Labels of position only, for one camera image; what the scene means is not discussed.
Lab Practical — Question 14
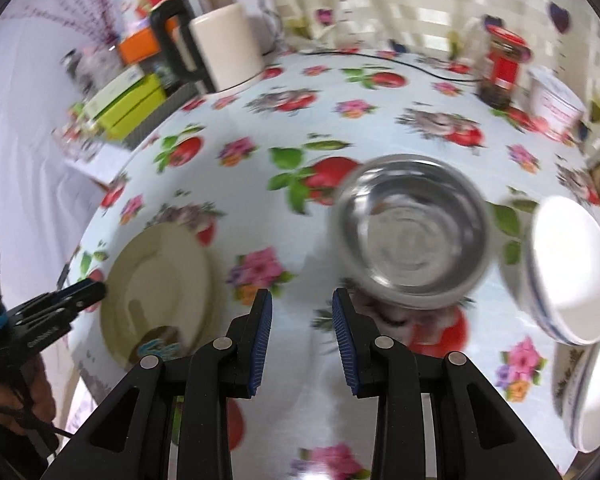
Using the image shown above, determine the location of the clear glass mug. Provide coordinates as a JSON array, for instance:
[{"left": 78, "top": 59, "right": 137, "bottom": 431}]
[{"left": 55, "top": 125, "right": 101, "bottom": 161}]

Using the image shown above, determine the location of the long white and green box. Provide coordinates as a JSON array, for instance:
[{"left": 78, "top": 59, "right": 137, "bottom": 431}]
[{"left": 82, "top": 66, "right": 146, "bottom": 116}]

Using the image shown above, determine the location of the cream curtain with heart print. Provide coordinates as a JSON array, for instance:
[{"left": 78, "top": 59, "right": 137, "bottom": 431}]
[{"left": 265, "top": 0, "right": 600, "bottom": 161}]

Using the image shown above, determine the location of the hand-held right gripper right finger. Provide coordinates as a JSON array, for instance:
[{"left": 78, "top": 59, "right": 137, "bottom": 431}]
[{"left": 331, "top": 287, "right": 563, "bottom": 480}]

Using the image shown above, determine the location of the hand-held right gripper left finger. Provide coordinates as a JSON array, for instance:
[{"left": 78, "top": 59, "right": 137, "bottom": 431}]
[{"left": 40, "top": 288, "right": 273, "bottom": 480}]

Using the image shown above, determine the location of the person's left hand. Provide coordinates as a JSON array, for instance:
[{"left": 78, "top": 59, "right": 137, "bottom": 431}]
[{"left": 0, "top": 354, "right": 58, "bottom": 437}]

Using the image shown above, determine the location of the vegetable and flower print tablecloth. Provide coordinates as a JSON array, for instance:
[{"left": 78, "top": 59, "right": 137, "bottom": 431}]
[{"left": 55, "top": 47, "right": 600, "bottom": 480}]

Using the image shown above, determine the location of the black power cable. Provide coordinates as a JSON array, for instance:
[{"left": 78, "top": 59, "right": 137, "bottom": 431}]
[{"left": 260, "top": 10, "right": 483, "bottom": 83}]

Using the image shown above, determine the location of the white electric kettle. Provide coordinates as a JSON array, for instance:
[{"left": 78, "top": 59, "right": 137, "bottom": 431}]
[{"left": 150, "top": 0, "right": 266, "bottom": 92}]

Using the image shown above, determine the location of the lime green box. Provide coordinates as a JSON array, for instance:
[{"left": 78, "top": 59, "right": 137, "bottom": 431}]
[{"left": 97, "top": 74, "right": 163, "bottom": 141}]

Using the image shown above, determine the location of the white yogurt tub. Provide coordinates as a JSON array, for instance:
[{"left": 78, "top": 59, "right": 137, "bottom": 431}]
[{"left": 525, "top": 66, "right": 588, "bottom": 143}]

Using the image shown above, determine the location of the stainless steel bowl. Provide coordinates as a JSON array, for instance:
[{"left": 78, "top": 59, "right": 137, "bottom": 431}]
[{"left": 329, "top": 154, "right": 495, "bottom": 311}]

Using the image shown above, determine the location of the glass jar with dark contents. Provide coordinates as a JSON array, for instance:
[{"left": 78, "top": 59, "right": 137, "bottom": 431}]
[{"left": 62, "top": 49, "right": 93, "bottom": 96}]

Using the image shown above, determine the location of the black and white zigzag box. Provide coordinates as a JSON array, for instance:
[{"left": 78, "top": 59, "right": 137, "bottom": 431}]
[{"left": 125, "top": 77, "right": 208, "bottom": 153}]

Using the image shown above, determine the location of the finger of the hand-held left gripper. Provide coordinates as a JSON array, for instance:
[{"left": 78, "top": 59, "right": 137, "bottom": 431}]
[
  {"left": 15, "top": 294, "right": 106, "bottom": 349},
  {"left": 10, "top": 280, "right": 107, "bottom": 324}
]

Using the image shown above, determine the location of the glass jar with red label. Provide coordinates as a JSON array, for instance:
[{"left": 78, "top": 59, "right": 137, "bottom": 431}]
[{"left": 477, "top": 25, "right": 531, "bottom": 111}]

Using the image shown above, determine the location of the clear box with orange lid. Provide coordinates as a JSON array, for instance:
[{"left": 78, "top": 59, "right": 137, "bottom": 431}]
[{"left": 117, "top": 27, "right": 163, "bottom": 68}]

